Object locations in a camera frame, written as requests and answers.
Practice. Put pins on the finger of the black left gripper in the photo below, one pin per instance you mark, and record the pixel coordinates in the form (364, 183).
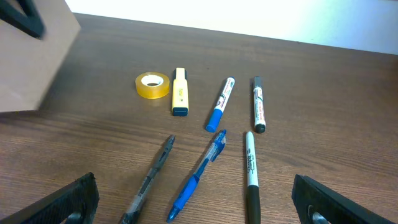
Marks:
(29, 21)

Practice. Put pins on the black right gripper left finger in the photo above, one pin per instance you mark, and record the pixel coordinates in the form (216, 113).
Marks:
(74, 203)

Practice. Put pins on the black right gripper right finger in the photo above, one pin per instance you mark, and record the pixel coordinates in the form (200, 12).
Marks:
(316, 203)

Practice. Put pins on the black clear ballpoint pen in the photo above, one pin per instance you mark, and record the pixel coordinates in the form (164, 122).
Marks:
(131, 215)

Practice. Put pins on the black Sharpie marker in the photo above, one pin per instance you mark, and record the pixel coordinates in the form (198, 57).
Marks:
(252, 195)

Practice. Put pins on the blue clear ballpoint pen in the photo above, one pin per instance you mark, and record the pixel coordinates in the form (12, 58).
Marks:
(212, 153)

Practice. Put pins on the black whiteboard marker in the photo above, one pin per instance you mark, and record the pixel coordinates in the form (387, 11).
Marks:
(259, 116)

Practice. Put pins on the blue whiteboard marker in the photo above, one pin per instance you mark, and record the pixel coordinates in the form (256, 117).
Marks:
(220, 105)

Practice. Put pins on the yellow tape roll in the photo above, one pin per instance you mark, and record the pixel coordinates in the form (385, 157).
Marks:
(152, 85)

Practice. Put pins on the yellow highlighter marker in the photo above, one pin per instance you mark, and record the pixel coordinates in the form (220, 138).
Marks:
(180, 103)

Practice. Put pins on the open brown cardboard box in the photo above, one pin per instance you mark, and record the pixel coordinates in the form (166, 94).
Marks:
(28, 64)

